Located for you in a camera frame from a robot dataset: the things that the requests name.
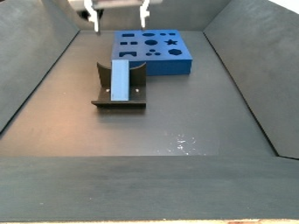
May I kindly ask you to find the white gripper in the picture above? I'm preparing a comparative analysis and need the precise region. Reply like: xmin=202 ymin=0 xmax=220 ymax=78
xmin=69 ymin=0 xmax=163 ymax=32

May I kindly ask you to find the light blue rectangular block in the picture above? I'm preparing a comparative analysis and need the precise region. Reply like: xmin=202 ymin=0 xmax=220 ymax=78
xmin=111 ymin=59 xmax=130 ymax=101

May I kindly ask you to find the blue foam shape board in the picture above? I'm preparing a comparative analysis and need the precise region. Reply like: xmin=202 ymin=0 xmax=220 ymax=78
xmin=111 ymin=30 xmax=193 ymax=76

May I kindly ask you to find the black curved fixture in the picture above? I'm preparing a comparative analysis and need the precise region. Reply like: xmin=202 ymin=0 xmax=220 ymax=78
xmin=91 ymin=63 xmax=146 ymax=108

